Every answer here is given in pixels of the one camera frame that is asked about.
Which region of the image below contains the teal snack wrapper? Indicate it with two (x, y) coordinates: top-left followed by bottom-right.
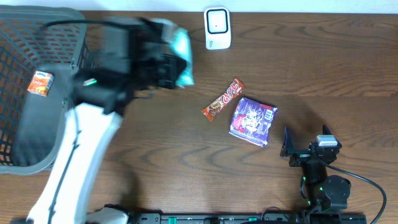
(150, 18), (194, 88)

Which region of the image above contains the purple snack packet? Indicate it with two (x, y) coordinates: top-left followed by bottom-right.
(229, 97), (278, 147)

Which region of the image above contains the red chocolate bar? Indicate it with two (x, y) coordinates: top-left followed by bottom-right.
(201, 77), (245, 121)

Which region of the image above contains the small orange juice carton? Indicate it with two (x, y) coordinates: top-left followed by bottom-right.
(27, 71), (54, 96)

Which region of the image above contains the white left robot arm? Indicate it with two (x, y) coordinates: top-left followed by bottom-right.
(25, 17), (192, 223)

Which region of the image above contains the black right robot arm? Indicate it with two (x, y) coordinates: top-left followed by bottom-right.
(280, 125), (351, 212)

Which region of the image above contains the white barcode scanner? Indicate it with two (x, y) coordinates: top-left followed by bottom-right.
(203, 7), (232, 50)

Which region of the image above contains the grey plastic basket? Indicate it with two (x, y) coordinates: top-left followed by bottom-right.
(1, 5), (89, 175)

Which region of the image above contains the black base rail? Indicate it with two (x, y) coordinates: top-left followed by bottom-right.
(127, 212), (367, 224)

